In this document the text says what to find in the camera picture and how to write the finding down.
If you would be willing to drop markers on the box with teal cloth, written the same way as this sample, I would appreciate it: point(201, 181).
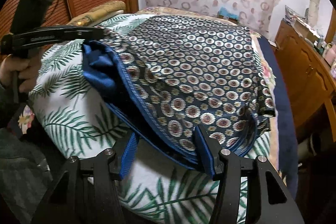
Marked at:
point(223, 13)

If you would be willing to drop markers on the brown gold folded cushion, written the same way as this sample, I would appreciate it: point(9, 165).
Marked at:
point(98, 14)

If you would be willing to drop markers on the white palm-leaf cushion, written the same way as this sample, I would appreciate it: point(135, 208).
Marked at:
point(79, 123)

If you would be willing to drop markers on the wooden sideboard cabinet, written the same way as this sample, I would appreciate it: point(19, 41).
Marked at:
point(306, 74)

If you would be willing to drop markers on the navy circle-patterned satin garment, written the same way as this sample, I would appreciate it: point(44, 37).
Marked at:
point(173, 73)

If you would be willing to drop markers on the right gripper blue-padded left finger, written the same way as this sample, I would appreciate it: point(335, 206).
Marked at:
point(85, 189)

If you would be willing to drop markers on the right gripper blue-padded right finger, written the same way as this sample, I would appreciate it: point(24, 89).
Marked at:
point(268, 199)

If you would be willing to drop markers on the person's left hand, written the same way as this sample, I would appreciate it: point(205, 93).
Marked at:
point(27, 70)

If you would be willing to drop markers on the pink thermos bottle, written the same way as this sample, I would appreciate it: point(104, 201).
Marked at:
point(330, 54)

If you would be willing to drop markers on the cardboard box on sideboard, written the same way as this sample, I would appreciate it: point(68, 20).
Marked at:
point(305, 30)

